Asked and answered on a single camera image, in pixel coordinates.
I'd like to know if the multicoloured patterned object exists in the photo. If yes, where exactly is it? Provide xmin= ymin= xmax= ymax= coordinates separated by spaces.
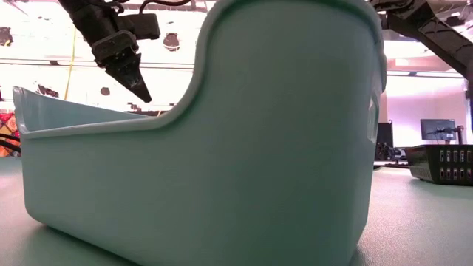
xmin=0 ymin=112 xmax=22 ymax=158

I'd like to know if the black computer monitor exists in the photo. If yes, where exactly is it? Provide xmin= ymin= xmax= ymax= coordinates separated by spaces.
xmin=420 ymin=118 xmax=457 ymax=143
xmin=376 ymin=121 xmax=395 ymax=149

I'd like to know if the black hanging ceiling fixture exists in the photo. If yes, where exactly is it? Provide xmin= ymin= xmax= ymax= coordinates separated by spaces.
xmin=0 ymin=26 xmax=14 ymax=47
xmin=163 ymin=32 xmax=181 ymax=52

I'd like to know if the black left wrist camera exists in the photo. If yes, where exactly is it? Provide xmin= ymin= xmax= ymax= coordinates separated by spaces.
xmin=125 ymin=13 xmax=162 ymax=41

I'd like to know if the yellow cable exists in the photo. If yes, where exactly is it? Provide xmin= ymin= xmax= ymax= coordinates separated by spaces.
xmin=64 ymin=27 xmax=77 ymax=101

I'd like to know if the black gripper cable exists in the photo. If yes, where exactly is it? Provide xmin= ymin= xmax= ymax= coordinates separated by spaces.
xmin=138 ymin=0 xmax=194 ymax=15

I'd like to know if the black plastic basket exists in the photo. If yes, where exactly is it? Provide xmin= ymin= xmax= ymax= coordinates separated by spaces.
xmin=404 ymin=143 xmax=473 ymax=186

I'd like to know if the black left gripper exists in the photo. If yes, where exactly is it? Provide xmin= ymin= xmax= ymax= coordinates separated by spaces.
xmin=58 ymin=0 xmax=154 ymax=104

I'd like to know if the grey-green plastic tray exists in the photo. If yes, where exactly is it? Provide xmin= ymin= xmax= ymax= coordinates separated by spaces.
xmin=13 ymin=0 xmax=388 ymax=266

